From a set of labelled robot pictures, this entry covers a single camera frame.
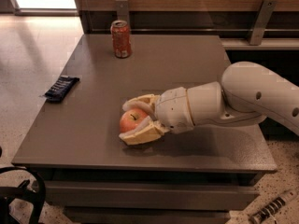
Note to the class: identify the right metal bracket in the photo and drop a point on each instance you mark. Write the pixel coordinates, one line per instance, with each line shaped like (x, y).
(264, 14)

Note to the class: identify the dark blue snack packet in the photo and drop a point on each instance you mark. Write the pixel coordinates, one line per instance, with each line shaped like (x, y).
(60, 89)

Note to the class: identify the wooden counter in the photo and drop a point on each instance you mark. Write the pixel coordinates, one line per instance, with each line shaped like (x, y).
(229, 19)

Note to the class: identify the orange soda can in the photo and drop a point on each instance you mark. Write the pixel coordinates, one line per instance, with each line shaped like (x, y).
(120, 32)

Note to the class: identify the striped cylindrical tool on floor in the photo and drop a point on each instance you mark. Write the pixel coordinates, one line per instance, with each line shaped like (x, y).
(272, 208)

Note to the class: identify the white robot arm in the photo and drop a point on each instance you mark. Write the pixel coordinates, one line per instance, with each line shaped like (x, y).
(246, 94)

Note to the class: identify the left metal bracket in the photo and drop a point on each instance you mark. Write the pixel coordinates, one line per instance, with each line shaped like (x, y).
(122, 10)

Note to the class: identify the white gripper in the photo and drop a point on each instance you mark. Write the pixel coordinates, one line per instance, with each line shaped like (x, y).
(173, 107)

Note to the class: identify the metal bracket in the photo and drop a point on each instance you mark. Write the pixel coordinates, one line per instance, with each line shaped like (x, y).
(122, 10)
(264, 14)

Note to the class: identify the red apple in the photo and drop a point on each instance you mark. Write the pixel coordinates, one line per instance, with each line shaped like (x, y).
(131, 118)

